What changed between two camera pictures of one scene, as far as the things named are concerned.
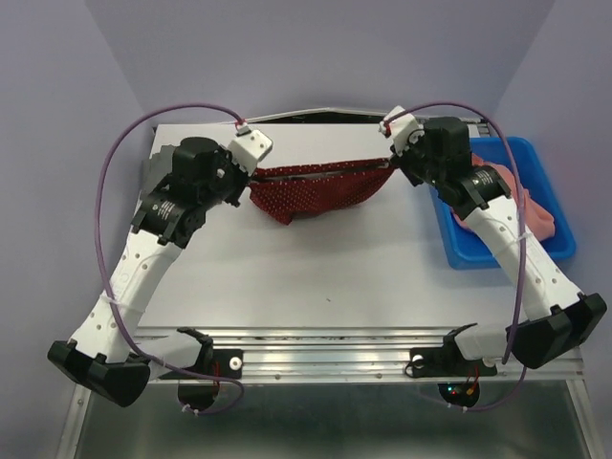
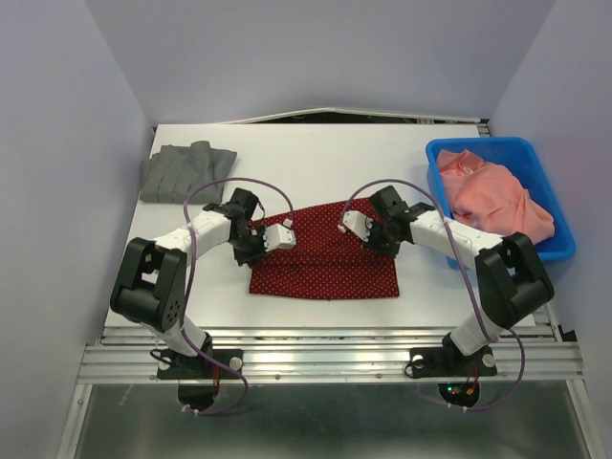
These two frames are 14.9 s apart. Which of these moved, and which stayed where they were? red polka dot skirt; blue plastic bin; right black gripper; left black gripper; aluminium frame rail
Moved: right black gripper; left black gripper; red polka dot skirt
Stayed: blue plastic bin; aluminium frame rail
